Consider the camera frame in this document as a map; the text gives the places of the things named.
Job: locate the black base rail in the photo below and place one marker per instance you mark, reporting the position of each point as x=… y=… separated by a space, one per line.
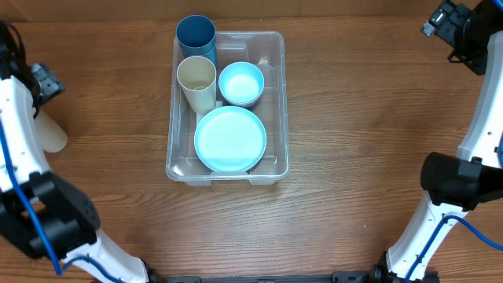
x=335 y=277

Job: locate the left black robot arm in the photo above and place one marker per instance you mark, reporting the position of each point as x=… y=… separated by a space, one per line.
x=42 y=214

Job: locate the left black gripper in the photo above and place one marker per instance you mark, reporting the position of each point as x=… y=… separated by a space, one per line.
x=45 y=90

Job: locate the blue plastic cup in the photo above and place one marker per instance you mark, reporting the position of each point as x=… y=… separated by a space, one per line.
x=212 y=55
x=196 y=35

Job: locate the light blue plastic bowl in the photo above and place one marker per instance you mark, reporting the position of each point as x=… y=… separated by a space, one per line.
x=241 y=81

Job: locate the pink plastic bowl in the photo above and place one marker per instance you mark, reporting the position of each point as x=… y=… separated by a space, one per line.
x=242 y=102

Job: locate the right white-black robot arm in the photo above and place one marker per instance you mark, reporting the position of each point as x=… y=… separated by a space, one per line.
x=455 y=185

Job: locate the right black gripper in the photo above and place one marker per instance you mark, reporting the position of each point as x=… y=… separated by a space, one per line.
x=457 y=16

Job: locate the grey plastic bowl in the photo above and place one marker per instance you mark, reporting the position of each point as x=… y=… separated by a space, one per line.
x=249 y=106

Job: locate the light blue plastic plate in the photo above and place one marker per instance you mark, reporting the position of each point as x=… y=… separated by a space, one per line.
x=230 y=139

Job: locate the cream plastic cup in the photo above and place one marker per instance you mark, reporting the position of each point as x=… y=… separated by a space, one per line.
x=197 y=77
x=51 y=135

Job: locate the clear plastic storage bin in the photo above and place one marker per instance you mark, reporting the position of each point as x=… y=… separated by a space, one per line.
x=266 y=50

